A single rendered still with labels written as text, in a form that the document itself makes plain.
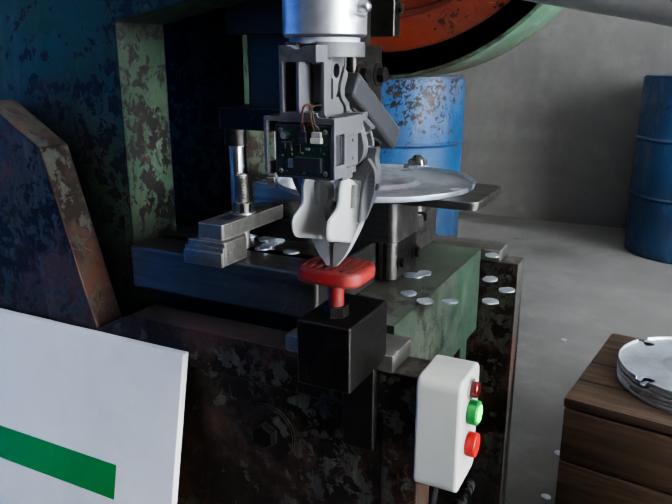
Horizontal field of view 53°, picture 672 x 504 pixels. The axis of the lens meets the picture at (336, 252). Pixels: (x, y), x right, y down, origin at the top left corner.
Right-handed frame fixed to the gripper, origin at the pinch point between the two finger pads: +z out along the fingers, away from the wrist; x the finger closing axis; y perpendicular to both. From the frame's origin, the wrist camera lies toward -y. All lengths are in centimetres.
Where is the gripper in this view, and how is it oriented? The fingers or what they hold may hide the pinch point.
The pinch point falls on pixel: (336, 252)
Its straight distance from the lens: 67.8
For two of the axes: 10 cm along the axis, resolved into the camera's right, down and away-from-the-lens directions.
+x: 8.9, 1.3, -4.4
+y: -4.5, 2.4, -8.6
